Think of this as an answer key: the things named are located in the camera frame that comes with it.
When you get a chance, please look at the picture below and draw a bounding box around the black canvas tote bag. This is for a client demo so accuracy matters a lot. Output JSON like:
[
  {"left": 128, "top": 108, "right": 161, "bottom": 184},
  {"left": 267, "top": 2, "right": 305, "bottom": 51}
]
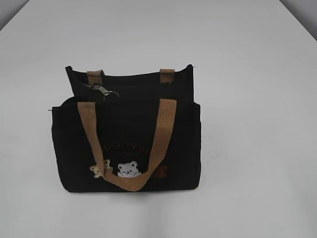
[{"left": 52, "top": 65, "right": 202, "bottom": 193}]

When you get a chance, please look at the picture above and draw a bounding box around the silver metal snap hook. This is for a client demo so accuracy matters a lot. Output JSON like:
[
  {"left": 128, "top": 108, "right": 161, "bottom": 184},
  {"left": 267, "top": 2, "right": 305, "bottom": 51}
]
[{"left": 83, "top": 84, "right": 120, "bottom": 97}]

